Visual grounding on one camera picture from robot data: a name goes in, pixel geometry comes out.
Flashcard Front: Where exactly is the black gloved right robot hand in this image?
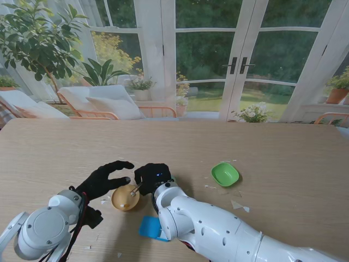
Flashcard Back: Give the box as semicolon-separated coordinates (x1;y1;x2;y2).
134;163;175;197

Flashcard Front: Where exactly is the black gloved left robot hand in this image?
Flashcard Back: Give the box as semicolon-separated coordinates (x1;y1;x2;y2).
75;160;135;201

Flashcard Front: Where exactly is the blue pill box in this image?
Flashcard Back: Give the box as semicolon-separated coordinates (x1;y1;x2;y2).
138;215;170;243

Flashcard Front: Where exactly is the yellow plastic dish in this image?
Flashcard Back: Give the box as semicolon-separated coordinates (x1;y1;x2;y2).
111;184;141;212

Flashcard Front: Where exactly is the green plastic dish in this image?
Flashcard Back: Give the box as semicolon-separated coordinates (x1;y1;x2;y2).
210;163;240;188

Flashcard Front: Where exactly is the white cushion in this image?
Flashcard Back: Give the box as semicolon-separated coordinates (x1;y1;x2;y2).
86;96;141;120

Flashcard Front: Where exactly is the yellow flowering potted plant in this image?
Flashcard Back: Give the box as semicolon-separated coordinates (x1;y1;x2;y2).
176;73;191;117

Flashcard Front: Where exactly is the flowering plant in white pot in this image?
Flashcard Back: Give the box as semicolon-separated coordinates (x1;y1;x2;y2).
128;78;157;102

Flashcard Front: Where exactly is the broad-leaf green plant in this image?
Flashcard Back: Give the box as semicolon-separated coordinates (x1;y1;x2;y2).
81;58;129;87

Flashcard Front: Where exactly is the white flower bush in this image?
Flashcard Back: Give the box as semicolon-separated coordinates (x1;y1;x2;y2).
231;102;273;123

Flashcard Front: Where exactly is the white french door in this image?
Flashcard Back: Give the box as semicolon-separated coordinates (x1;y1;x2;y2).
160;0;248;121
231;0;336;122

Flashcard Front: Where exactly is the small potted green plant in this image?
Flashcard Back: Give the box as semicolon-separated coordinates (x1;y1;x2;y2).
0;76;20;92

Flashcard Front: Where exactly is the tall leafy potted tree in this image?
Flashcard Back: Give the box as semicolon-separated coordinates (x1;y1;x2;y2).
0;0;91;104

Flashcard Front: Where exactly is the terracotta potted plant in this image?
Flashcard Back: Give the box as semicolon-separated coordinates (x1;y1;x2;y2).
326;67;349;104

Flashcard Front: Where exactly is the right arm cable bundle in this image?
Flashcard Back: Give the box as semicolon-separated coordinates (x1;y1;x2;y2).
151;190;160;218

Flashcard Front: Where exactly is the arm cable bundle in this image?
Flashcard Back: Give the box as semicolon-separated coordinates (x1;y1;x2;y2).
151;190;160;218
65;190;89;260

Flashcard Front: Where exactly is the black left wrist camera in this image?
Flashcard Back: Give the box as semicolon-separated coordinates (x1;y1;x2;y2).
86;206;104;229

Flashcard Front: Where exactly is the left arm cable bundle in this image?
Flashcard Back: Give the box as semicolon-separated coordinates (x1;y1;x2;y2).
65;190;89;260

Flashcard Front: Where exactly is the white lounge chair wooden frame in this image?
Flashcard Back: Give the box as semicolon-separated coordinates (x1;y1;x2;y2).
57;84;178;121
0;90;69;120

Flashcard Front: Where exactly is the black door handle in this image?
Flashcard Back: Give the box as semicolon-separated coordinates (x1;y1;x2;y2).
222;57;238;75
239;57;256;74

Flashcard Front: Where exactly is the wooden armchair frame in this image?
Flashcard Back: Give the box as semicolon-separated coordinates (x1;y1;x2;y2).
315;112;349;126

